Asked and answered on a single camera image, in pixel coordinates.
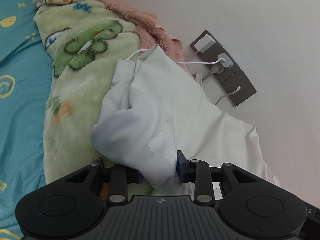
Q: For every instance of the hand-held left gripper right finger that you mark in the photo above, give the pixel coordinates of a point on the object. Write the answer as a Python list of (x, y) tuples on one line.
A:
[(181, 166)]

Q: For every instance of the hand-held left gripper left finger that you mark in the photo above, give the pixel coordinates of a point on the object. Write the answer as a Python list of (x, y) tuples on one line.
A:
[(118, 180)]

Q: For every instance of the white t-shirt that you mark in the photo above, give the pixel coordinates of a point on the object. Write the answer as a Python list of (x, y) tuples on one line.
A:
[(162, 105)]

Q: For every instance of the grey plug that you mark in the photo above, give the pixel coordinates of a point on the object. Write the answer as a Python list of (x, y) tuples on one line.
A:
[(217, 70)]

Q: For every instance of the green cartoon fleece blanket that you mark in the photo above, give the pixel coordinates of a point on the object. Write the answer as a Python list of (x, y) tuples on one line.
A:
[(80, 85)]

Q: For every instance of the small white charger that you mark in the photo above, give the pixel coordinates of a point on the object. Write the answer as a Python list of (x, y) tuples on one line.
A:
[(225, 60)]

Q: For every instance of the teal printed bed sheet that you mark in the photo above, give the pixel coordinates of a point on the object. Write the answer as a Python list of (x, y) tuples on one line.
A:
[(20, 110)]

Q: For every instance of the large white charger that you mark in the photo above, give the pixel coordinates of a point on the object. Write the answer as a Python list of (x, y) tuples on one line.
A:
[(204, 43)]

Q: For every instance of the pink fuzzy blanket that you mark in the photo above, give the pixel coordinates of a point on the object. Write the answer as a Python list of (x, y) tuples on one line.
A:
[(125, 7)]

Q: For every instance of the grey wall socket panel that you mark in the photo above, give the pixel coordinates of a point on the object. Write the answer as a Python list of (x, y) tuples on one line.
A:
[(240, 80)]

